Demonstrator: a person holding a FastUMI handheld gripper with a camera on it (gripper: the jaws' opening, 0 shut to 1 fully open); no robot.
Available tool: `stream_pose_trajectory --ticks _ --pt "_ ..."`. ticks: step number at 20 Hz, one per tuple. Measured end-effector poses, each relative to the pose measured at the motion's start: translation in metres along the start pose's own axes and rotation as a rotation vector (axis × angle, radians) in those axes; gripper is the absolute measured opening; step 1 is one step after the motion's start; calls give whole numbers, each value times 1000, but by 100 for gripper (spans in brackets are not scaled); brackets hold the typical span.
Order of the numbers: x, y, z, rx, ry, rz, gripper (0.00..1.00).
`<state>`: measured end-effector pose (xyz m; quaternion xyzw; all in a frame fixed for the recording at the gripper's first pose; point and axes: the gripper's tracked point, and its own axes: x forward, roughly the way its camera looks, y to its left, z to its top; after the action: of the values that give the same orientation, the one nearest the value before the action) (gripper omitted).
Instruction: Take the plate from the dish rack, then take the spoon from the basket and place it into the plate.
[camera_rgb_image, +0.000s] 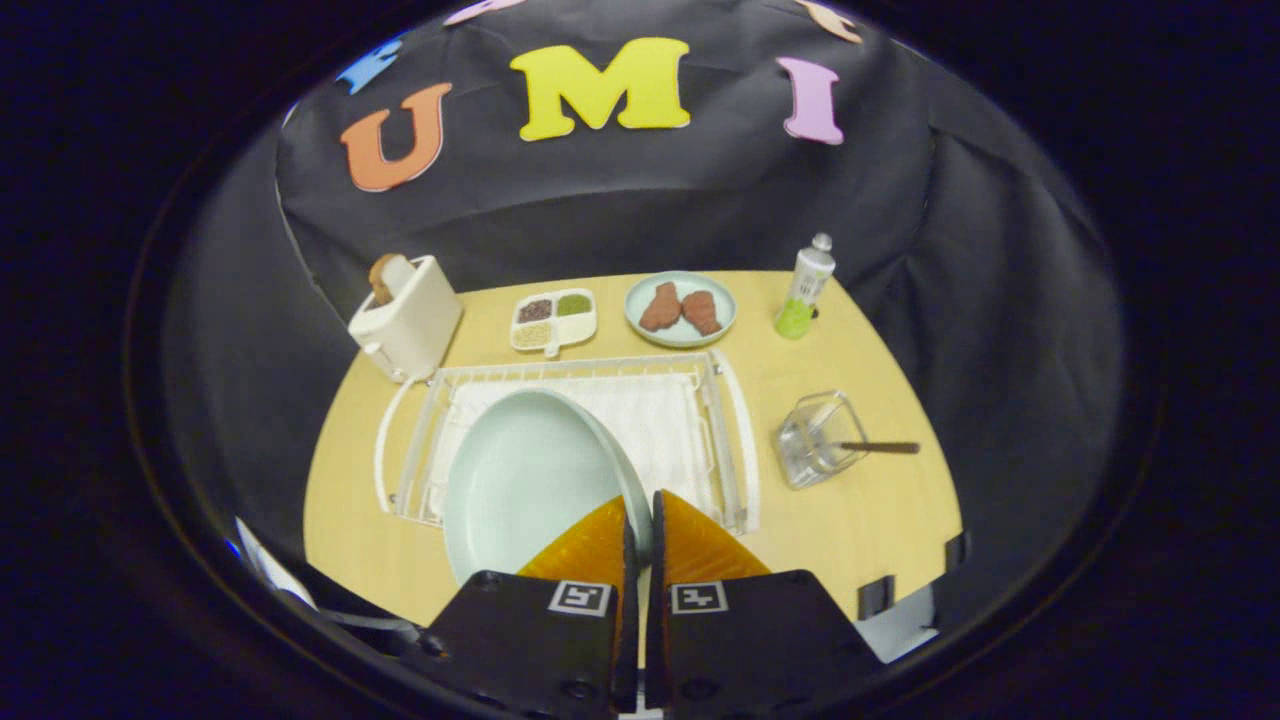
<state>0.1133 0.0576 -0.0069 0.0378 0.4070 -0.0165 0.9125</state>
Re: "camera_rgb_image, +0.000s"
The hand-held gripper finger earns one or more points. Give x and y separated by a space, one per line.
631 580
655 620

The large pale green plate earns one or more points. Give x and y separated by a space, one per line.
520 480

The clear glass basket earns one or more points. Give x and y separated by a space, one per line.
815 450

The dark wooden spoon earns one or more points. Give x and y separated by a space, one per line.
885 447

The small pale green plate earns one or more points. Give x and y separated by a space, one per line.
682 340

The white divided condiment dish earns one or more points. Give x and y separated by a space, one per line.
575 328

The white drying mat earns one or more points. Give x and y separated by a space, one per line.
660 430

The brown meat piece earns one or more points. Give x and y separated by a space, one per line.
702 312
660 308

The green label plastic bottle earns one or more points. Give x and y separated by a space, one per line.
805 290

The white toaster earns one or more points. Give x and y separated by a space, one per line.
410 320

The black backdrop cloth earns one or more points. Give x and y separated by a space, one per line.
700 200

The bread slice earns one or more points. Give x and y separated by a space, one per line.
385 280

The black table edge bracket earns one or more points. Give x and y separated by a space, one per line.
955 552
877 597

